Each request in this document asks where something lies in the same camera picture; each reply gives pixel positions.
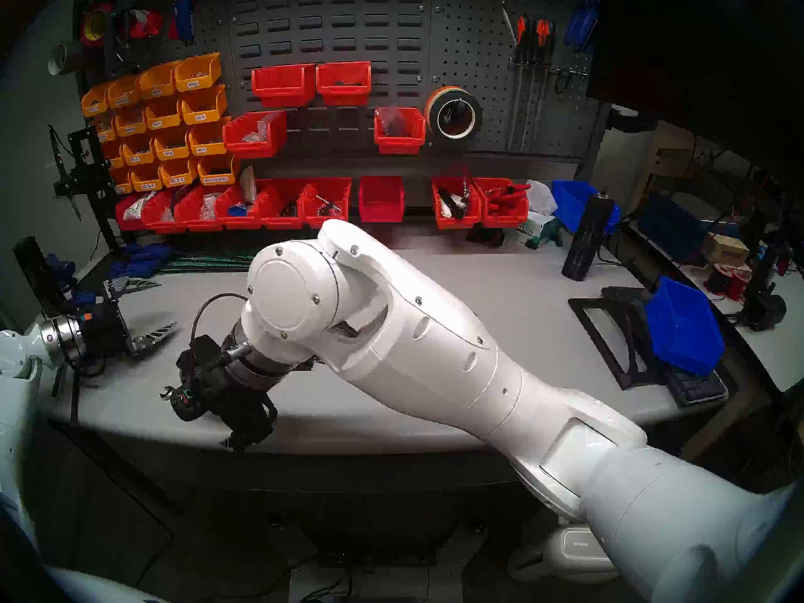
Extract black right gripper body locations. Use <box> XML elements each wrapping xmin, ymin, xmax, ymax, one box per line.
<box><xmin>170</xmin><ymin>335</ymin><xmax>280</xmax><ymax>452</ymax></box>

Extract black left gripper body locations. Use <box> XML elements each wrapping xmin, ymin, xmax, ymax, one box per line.
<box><xmin>79</xmin><ymin>300</ymin><xmax>138</xmax><ymax>362</ymax></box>

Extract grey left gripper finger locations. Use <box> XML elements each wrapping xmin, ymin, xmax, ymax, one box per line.
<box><xmin>129</xmin><ymin>321</ymin><xmax>179</xmax><ymax>357</ymax></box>
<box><xmin>104</xmin><ymin>276</ymin><xmax>163</xmax><ymax>298</ymax></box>

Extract green cutting mat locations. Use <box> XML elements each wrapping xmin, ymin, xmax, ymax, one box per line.
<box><xmin>157</xmin><ymin>248</ymin><xmax>258</xmax><ymax>274</ymax></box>

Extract red plastic storage bin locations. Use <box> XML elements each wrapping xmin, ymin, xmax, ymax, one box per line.
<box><xmin>374</xmin><ymin>107</ymin><xmax>426</xmax><ymax>155</ymax></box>
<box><xmin>251</xmin><ymin>63</ymin><xmax>317</xmax><ymax>108</ymax></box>
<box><xmin>115</xmin><ymin>193</ymin><xmax>148</xmax><ymax>232</ymax></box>
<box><xmin>315</xmin><ymin>60</ymin><xmax>372</xmax><ymax>106</ymax></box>
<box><xmin>472</xmin><ymin>178</ymin><xmax>530</xmax><ymax>229</ymax></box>
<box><xmin>256</xmin><ymin>178</ymin><xmax>310</xmax><ymax>229</ymax></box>
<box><xmin>215</xmin><ymin>184</ymin><xmax>268</xmax><ymax>230</ymax></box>
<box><xmin>359</xmin><ymin>176</ymin><xmax>405</xmax><ymax>224</ymax></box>
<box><xmin>141</xmin><ymin>190</ymin><xmax>183</xmax><ymax>234</ymax></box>
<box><xmin>301</xmin><ymin>178</ymin><xmax>353</xmax><ymax>229</ymax></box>
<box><xmin>222</xmin><ymin>110</ymin><xmax>288</xmax><ymax>159</ymax></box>
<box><xmin>174</xmin><ymin>185</ymin><xmax>224</xmax><ymax>232</ymax></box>
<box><xmin>431</xmin><ymin>177</ymin><xmax>483</xmax><ymax>230</ymax></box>

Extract white plastic parts bag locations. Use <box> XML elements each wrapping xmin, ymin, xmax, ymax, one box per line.
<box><xmin>122</xmin><ymin>193</ymin><xmax>158</xmax><ymax>220</ymax></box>

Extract orange bin labelled M2.5-6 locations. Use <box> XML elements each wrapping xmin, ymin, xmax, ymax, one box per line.
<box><xmin>130</xmin><ymin>163</ymin><xmax>163</xmax><ymax>193</ymax></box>

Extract orange bin labelled M2.5-5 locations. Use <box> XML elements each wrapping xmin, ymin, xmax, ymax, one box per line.
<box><xmin>160</xmin><ymin>158</ymin><xmax>200</xmax><ymax>189</ymax></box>

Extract orange bin labelled M3-12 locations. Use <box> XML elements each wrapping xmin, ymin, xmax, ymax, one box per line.
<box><xmin>122</xmin><ymin>134</ymin><xmax>156</xmax><ymax>166</ymax></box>

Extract orange bin labelled M4 HEX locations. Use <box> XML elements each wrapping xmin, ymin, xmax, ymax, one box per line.
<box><xmin>197</xmin><ymin>153</ymin><xmax>241</xmax><ymax>187</ymax></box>

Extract orange bin labelled M3-8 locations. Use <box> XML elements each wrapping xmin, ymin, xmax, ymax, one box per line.
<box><xmin>153</xmin><ymin>128</ymin><xmax>191</xmax><ymax>161</ymax></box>

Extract orange bin labelled M3-6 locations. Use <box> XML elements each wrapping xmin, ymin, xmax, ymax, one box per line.
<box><xmin>188</xmin><ymin>117</ymin><xmax>232</xmax><ymax>156</ymax></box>

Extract orange bin labelled M4-6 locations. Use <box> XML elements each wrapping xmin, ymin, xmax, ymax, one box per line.
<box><xmin>144</xmin><ymin>96</ymin><xmax>184</xmax><ymax>130</ymax></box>

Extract orange bin labelled M3-4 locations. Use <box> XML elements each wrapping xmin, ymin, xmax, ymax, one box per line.
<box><xmin>180</xmin><ymin>84</ymin><xmax>228</xmax><ymax>125</ymax></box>

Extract clear plastic parts box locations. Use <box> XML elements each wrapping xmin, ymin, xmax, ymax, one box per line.
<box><xmin>242</xmin><ymin>113</ymin><xmax>280</xmax><ymax>143</ymax></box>

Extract orange bin labelled M3X8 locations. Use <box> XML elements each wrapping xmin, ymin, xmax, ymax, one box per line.
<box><xmin>138</xmin><ymin>62</ymin><xmax>178</xmax><ymax>100</ymax></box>

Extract orange bin labelled M3X6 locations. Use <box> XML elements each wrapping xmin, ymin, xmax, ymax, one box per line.
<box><xmin>174</xmin><ymin>52</ymin><xmax>222</xmax><ymax>92</ymax></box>

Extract black metal hanging clamp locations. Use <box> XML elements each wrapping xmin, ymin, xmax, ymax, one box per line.
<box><xmin>104</xmin><ymin>0</ymin><xmax>148</xmax><ymax>81</ymax></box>

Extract red yellow tape roll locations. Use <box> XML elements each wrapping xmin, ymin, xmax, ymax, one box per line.
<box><xmin>79</xmin><ymin>4</ymin><xmax>114</xmax><ymax>48</ymax></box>

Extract red white hanging tool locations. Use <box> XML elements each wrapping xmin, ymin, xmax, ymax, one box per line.
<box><xmin>129</xmin><ymin>8</ymin><xmax>165</xmax><ymax>40</ymax></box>

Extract black white marker pens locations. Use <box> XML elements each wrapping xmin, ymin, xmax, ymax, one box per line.
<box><xmin>438</xmin><ymin>188</ymin><xmax>469</xmax><ymax>220</ymax></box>

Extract green white glove box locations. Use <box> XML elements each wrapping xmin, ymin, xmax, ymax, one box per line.
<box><xmin>504</xmin><ymin>211</ymin><xmax>564</xmax><ymax>249</ymax></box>

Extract large tape roll orange edge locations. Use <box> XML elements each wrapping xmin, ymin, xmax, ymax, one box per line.
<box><xmin>425</xmin><ymin>85</ymin><xmax>483</xmax><ymax>145</ymax></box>

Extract white crumpled plastic bag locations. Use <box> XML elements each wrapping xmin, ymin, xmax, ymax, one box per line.
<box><xmin>524</xmin><ymin>180</ymin><xmax>560</xmax><ymax>216</ymax></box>

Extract white Coway air purifier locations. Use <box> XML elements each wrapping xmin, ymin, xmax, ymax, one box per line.
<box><xmin>508</xmin><ymin>523</ymin><xmax>619</xmax><ymax>584</ymax></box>

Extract blue plastic storage bin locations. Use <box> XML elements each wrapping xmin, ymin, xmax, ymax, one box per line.
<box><xmin>551</xmin><ymin>180</ymin><xmax>622</xmax><ymax>235</ymax></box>
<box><xmin>646</xmin><ymin>276</ymin><xmax>727</xmax><ymax>376</ymax></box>

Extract black cylindrical can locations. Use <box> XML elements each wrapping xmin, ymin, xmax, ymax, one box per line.
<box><xmin>561</xmin><ymin>192</ymin><xmax>616</xmax><ymax>282</ymax></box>

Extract orange black screwdriver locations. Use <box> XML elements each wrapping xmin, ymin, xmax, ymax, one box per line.
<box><xmin>508</xmin><ymin>14</ymin><xmax>531</xmax><ymax>151</ymax></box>
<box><xmin>521</xmin><ymin>18</ymin><xmax>550</xmax><ymax>150</ymax></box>

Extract black computer keyboard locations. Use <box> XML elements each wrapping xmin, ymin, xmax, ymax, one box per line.
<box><xmin>660</xmin><ymin>364</ymin><xmax>729</xmax><ymax>405</ymax></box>

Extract dark blue storage bin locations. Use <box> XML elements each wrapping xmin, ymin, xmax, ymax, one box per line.
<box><xmin>638</xmin><ymin>190</ymin><xmax>723</xmax><ymax>264</ymax></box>

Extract small cardboard box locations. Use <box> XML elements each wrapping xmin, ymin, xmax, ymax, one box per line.
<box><xmin>702</xmin><ymin>233</ymin><xmax>751</xmax><ymax>268</ymax></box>

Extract black power adapter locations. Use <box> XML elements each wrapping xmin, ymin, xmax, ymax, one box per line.
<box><xmin>741</xmin><ymin>291</ymin><xmax>788</xmax><ymax>331</ymax></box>

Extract black monitor screen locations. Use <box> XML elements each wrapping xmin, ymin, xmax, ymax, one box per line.
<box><xmin>585</xmin><ymin>0</ymin><xmax>804</xmax><ymax>182</ymax></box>

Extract blue handled bar clamp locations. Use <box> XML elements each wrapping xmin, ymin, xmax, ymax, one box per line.
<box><xmin>122</xmin><ymin>242</ymin><xmax>252</xmax><ymax>269</ymax></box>
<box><xmin>110</xmin><ymin>259</ymin><xmax>252</xmax><ymax>279</ymax></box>

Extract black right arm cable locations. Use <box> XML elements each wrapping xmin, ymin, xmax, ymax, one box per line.
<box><xmin>190</xmin><ymin>293</ymin><xmax>252</xmax><ymax>357</ymax></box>

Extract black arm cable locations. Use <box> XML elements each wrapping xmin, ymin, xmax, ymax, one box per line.
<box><xmin>50</xmin><ymin>356</ymin><xmax>109</xmax><ymax>428</ymax></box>
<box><xmin>190</xmin><ymin>293</ymin><xmax>252</xmax><ymax>357</ymax></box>

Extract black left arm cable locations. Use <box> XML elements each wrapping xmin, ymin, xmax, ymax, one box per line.
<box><xmin>50</xmin><ymin>356</ymin><xmax>109</xmax><ymax>428</ymax></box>

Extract black ribbed post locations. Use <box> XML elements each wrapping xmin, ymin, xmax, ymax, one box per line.
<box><xmin>13</xmin><ymin>236</ymin><xmax>67</xmax><ymax>317</ymax></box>

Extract black metal frame stand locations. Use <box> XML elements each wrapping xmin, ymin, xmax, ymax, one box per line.
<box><xmin>48</xmin><ymin>126</ymin><xmax>124</xmax><ymax>253</ymax></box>

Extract grey duct tape roll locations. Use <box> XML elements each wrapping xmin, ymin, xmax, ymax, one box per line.
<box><xmin>47</xmin><ymin>41</ymin><xmax>82</xmax><ymax>77</ymax></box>

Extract blue red handled cutter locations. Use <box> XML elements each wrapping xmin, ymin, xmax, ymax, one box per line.
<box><xmin>170</xmin><ymin>0</ymin><xmax>205</xmax><ymax>46</ymax></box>

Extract red handled pliers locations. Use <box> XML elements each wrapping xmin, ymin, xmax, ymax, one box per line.
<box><xmin>487</xmin><ymin>184</ymin><xmax>531</xmax><ymax>213</ymax></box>

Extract grey metal pegboard wall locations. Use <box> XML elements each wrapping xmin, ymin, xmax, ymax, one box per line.
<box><xmin>74</xmin><ymin>0</ymin><xmax>609</xmax><ymax>164</ymax></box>

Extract blue handled pliers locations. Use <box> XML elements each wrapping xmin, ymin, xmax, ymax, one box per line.
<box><xmin>563</xmin><ymin>0</ymin><xmax>600</xmax><ymax>55</ymax></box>

